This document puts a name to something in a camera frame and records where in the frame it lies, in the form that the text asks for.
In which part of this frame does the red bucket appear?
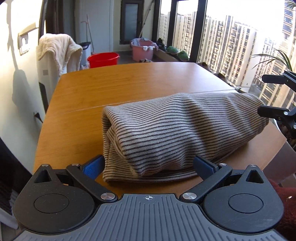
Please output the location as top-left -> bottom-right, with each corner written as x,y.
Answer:
87,52 -> 121,69

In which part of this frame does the mop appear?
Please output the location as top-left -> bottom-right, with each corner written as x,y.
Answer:
81,14 -> 96,54

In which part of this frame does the light purple cloth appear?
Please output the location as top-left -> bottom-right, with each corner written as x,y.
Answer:
131,37 -> 148,46

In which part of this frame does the dark red cloth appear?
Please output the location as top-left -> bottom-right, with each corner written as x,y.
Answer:
269,179 -> 296,241

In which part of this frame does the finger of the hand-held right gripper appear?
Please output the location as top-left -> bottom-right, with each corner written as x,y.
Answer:
262,70 -> 296,90
257,105 -> 296,133

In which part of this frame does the black window frame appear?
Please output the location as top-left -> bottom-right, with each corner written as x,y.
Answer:
169,0 -> 208,63

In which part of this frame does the white towel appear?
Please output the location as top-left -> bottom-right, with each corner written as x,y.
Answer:
36,34 -> 83,77

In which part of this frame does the striped garment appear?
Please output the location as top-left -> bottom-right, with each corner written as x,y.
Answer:
101,92 -> 270,183

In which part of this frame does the white door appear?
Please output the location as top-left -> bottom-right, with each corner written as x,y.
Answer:
75,0 -> 114,52

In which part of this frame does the dark wooden chair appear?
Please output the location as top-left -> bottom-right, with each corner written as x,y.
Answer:
0,137 -> 35,223

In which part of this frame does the white appliance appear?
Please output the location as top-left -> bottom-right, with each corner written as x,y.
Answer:
36,50 -> 63,112

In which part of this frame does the white wall bracket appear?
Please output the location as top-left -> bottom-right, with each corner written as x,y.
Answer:
18,23 -> 38,55

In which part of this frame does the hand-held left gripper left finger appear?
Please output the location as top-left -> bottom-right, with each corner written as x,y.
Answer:
34,155 -> 118,205

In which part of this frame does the broom pole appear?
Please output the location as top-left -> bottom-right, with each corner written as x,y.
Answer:
139,0 -> 154,39

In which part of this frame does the long-leaf potted plant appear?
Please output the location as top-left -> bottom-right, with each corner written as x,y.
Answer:
252,49 -> 294,70

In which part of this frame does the pink plastic basin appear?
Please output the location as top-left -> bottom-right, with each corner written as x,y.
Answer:
130,38 -> 159,62

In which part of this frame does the white trash bin black lid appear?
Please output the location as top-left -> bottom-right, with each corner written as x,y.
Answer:
80,42 -> 91,69

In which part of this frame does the dark door frosted glass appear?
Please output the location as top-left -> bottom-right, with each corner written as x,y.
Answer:
120,0 -> 142,45

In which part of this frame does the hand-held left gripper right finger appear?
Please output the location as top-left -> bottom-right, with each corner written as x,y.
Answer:
180,155 -> 265,205

